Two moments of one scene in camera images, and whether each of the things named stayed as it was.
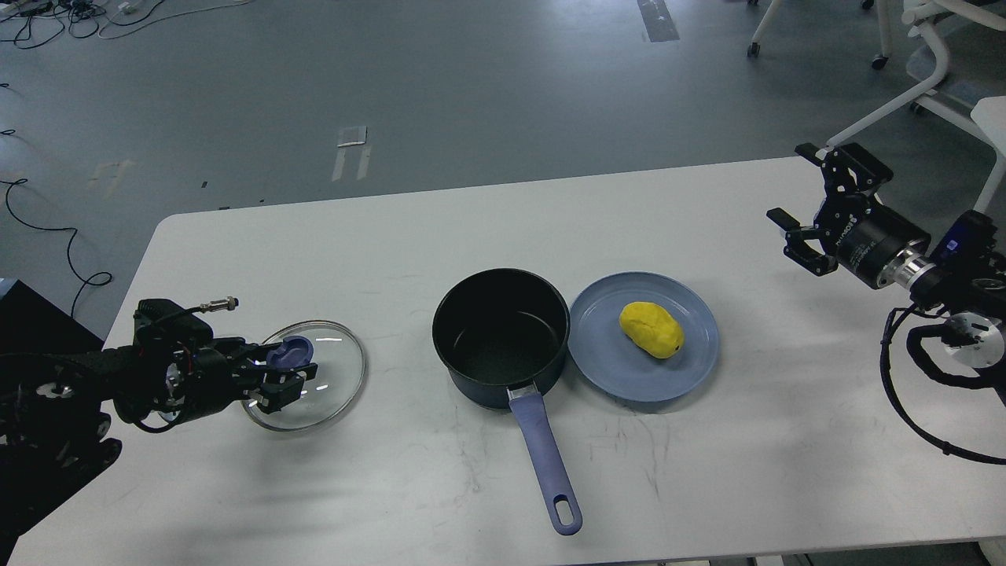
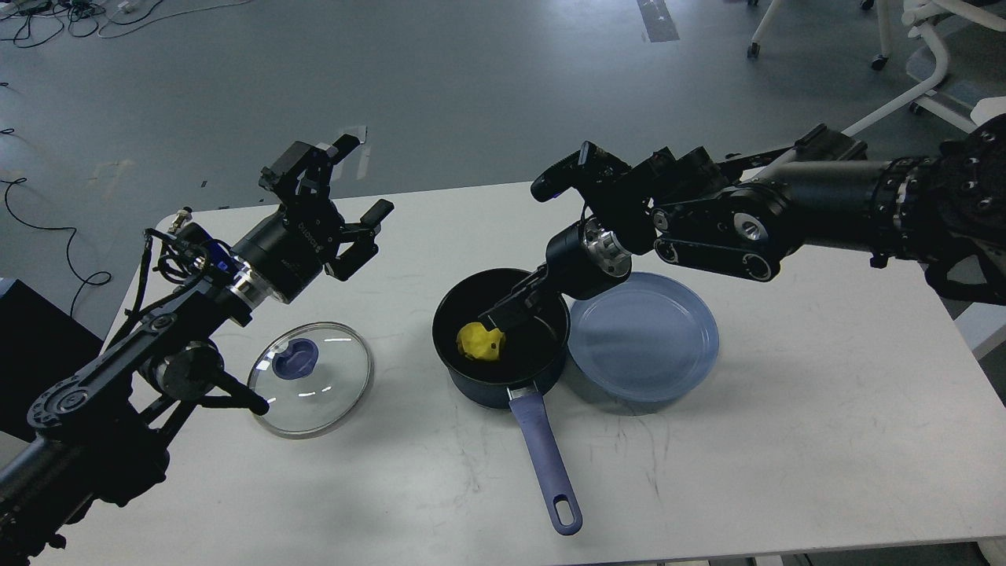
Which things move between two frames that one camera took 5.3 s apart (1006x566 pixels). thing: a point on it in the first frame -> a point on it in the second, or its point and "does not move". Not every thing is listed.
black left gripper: (203, 378) -> (287, 251)
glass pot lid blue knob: (291, 352) does not move
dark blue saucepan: (502, 335) does not move
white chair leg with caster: (754, 47) does not move
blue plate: (608, 357) does not move
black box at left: (31, 323) does not move
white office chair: (984, 125) does not move
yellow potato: (653, 328) -> (475, 340)
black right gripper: (864, 237) -> (581, 262)
